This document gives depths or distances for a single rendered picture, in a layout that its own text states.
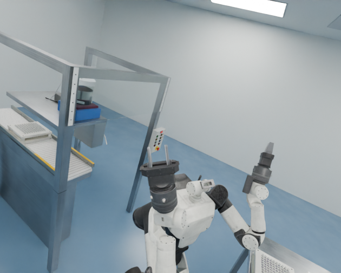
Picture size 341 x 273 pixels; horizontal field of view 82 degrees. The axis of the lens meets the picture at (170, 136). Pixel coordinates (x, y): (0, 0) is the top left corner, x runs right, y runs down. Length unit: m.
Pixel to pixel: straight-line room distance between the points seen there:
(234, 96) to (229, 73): 0.48
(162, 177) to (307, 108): 4.10
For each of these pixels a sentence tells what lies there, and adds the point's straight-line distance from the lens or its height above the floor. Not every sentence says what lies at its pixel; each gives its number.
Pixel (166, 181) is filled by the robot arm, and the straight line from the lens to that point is 0.64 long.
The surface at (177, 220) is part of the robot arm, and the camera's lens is 0.70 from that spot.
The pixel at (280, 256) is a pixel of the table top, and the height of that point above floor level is 0.85.
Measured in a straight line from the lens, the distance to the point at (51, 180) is 1.73.
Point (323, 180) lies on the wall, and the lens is 4.99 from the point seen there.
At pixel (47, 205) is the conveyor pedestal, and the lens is 2.04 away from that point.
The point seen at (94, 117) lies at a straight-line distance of 1.39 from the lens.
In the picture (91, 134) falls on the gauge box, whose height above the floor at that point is 1.21.
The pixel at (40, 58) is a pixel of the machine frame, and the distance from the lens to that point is 1.42.
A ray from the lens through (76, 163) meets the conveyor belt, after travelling 1.80.
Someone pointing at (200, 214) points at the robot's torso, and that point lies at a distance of 1.03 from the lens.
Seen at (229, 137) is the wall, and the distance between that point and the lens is 4.65.
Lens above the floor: 1.90
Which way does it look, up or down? 22 degrees down
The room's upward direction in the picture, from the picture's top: 18 degrees clockwise
